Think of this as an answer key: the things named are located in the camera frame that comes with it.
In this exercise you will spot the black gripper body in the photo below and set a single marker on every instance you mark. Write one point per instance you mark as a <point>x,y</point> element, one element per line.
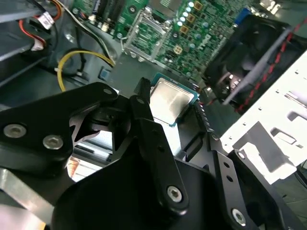
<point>120,198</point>

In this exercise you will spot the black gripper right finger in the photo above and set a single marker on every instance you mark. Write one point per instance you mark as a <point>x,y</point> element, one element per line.
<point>230,182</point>

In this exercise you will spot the silver CPU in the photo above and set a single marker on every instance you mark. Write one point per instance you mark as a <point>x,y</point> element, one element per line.
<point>170,100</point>

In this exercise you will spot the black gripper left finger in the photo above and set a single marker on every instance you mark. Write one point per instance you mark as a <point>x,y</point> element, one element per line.
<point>36,119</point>

